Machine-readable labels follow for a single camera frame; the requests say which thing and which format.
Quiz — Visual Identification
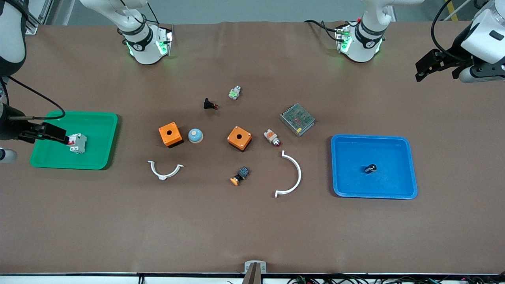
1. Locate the metal mesh power supply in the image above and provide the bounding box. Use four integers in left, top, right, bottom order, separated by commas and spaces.
279, 103, 316, 137

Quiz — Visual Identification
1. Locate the red white pilot lamp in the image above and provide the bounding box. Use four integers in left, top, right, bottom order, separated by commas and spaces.
264, 129, 282, 147

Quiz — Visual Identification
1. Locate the orange-head blue push-button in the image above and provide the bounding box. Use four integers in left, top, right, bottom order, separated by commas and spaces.
230, 166, 250, 186

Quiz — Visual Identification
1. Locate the white red circuit breaker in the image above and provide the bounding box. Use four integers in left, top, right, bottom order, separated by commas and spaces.
67, 133, 87, 154

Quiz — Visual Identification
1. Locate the small white arc bracket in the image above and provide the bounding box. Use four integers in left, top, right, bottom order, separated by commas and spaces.
148, 160, 184, 181

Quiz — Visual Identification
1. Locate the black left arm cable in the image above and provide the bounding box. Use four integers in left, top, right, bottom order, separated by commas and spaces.
431, 0, 474, 63

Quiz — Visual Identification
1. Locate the large white arc bracket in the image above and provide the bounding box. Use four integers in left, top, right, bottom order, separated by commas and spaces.
275, 150, 303, 198

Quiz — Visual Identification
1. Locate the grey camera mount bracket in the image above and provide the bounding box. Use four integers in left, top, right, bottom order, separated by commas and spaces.
244, 261, 267, 284

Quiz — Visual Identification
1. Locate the blue plastic tray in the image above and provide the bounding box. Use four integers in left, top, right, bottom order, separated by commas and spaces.
331, 134, 418, 200

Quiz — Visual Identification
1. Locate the black arm base cable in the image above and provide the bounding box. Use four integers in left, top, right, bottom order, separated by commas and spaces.
304, 19, 357, 42

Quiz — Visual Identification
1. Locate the orange push-button enclosure box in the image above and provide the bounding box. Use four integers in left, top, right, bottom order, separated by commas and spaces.
227, 126, 253, 152
159, 122, 184, 148

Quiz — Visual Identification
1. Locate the green plastic tray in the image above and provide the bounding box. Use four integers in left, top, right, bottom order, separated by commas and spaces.
30, 111, 119, 170

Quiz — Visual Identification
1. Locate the black cable bundle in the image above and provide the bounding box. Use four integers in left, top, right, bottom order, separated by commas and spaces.
288, 274, 505, 284

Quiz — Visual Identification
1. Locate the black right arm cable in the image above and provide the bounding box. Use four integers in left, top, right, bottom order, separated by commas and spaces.
2, 75, 66, 120

